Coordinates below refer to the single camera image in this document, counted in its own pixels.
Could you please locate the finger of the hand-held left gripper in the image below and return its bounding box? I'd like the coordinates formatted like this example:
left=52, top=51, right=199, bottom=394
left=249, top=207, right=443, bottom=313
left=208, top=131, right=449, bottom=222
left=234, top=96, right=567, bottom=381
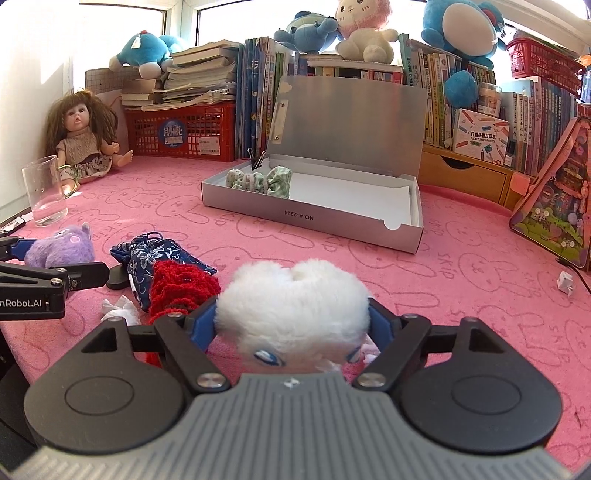
left=0, top=236, right=40, bottom=266
left=0, top=262, right=112, bottom=292

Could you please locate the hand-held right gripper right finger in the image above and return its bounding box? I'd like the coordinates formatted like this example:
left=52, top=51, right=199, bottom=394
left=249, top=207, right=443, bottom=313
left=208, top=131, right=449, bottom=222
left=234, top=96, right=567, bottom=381
left=353, top=298, right=513, bottom=393

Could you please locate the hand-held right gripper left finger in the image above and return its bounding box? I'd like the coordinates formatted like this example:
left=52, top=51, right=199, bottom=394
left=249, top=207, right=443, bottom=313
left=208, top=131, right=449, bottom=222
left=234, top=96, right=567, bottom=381
left=81, top=298, right=232, bottom=393

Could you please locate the purple plush toy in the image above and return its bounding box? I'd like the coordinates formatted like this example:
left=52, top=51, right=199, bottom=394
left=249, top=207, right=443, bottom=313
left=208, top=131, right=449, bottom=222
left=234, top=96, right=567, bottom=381
left=24, top=222, right=95, bottom=269

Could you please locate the white tissue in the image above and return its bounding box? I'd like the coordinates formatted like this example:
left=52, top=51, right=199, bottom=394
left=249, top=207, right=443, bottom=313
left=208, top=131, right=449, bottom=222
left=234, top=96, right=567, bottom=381
left=99, top=295, right=141, bottom=326

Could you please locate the blue floral cloth pouch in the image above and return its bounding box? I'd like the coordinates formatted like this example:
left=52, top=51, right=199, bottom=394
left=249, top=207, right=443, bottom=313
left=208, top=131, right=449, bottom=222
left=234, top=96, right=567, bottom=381
left=110, top=233, right=218, bottom=312

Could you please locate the white fluffy plush toy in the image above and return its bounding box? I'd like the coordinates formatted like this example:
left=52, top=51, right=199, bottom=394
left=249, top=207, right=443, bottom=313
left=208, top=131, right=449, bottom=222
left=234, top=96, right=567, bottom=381
left=215, top=258, right=384, bottom=374

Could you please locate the grey file box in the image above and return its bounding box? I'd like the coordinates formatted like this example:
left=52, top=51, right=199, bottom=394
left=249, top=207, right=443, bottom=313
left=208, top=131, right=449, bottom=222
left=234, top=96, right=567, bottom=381
left=201, top=74, right=428, bottom=254

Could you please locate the red knitted yarn piece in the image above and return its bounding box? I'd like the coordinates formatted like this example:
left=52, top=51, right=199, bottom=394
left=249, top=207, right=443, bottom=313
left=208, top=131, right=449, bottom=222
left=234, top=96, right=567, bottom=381
left=147, top=260, right=223, bottom=367

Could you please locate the small black round object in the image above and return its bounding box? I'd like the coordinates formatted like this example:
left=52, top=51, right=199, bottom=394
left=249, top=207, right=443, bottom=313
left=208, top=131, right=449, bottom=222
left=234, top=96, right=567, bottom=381
left=106, top=265, right=132, bottom=291

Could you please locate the clear glass cup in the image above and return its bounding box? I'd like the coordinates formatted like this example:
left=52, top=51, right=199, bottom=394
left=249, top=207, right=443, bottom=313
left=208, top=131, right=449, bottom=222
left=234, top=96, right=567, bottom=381
left=21, top=156, right=69, bottom=228

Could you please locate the pink rabbit-print mat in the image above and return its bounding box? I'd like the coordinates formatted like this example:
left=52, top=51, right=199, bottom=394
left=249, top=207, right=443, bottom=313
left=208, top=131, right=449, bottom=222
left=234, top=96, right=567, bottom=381
left=0, top=154, right=591, bottom=416

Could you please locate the brown-haired doll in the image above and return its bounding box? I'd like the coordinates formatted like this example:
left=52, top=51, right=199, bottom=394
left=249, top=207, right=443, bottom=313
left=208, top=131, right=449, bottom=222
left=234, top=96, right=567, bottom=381
left=44, top=89, right=134, bottom=195

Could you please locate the red basket with blue label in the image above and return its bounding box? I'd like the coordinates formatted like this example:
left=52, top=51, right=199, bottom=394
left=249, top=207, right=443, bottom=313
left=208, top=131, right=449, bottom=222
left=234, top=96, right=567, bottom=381
left=122, top=102, right=237, bottom=162

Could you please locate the green checked scrunchie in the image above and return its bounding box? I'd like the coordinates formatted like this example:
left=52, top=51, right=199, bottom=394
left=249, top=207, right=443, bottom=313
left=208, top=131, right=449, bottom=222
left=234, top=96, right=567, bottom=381
left=263, top=165, right=293, bottom=200

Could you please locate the wooden drawer shelf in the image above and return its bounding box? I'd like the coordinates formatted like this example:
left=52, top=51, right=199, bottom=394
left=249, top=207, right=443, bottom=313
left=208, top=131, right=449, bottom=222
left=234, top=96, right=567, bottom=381
left=418, top=143, right=539, bottom=212

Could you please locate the black binder clip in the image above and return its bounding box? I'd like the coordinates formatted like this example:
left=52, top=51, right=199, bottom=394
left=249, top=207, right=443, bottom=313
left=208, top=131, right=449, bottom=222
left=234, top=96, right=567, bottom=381
left=242, top=148, right=269, bottom=171

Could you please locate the grey grid cutting mat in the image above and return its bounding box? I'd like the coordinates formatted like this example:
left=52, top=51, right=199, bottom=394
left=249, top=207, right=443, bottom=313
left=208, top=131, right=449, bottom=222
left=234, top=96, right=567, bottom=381
left=84, top=68, right=125, bottom=109

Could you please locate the white printed cardboard box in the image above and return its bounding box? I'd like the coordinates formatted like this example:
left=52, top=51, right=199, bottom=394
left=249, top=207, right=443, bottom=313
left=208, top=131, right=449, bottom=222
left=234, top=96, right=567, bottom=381
left=451, top=107, right=511, bottom=163

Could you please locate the pink toy board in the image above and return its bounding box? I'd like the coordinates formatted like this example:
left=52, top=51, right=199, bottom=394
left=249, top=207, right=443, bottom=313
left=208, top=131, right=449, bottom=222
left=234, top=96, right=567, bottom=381
left=509, top=115, right=591, bottom=271

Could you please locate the blue and white cat plush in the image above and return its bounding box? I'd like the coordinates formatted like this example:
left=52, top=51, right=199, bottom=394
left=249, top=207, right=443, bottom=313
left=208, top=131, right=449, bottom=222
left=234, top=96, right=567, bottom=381
left=109, top=31, right=190, bottom=80

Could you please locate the stack of worn books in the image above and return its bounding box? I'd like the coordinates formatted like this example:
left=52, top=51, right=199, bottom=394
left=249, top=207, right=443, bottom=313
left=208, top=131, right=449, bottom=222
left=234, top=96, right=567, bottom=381
left=120, top=41, right=241, bottom=112

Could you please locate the row of thin blue books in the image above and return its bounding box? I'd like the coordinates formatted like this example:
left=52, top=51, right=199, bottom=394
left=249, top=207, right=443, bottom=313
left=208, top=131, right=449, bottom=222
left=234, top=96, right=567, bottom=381
left=235, top=37, right=296, bottom=160

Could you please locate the round lidded jar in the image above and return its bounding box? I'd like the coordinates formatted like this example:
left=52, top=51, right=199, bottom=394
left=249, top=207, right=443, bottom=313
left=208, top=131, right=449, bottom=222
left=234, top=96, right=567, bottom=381
left=478, top=83, right=504, bottom=116

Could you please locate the row of small books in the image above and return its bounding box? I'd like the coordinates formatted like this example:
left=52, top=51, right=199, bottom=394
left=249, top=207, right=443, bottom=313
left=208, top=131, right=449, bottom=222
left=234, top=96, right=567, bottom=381
left=295, top=52, right=404, bottom=85

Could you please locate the row of upright colourful books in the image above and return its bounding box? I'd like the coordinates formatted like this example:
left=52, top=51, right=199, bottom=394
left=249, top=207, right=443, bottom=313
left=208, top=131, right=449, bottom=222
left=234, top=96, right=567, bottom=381
left=399, top=34, right=583, bottom=176

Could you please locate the pink and white lamb plush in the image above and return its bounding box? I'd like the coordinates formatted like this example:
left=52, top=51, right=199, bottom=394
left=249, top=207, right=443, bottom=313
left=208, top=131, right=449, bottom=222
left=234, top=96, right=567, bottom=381
left=335, top=0, right=399, bottom=63

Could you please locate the blue dinosaur plush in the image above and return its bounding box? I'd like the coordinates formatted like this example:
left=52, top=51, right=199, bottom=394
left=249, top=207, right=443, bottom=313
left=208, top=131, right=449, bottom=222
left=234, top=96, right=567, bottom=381
left=273, top=11, right=345, bottom=54

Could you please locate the red plastic mesh basket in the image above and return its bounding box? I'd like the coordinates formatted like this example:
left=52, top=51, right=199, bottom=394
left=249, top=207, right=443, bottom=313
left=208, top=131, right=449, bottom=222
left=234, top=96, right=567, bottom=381
left=506, top=37, right=587, bottom=95

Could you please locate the large blue round plush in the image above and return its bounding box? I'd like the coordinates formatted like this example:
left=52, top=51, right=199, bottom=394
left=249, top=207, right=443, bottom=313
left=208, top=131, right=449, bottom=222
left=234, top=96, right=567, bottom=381
left=421, top=0, right=509, bottom=108

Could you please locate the blue bottle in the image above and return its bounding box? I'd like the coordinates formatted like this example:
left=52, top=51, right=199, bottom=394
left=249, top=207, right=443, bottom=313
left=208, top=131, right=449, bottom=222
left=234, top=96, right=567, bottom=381
left=579, top=54, right=591, bottom=104

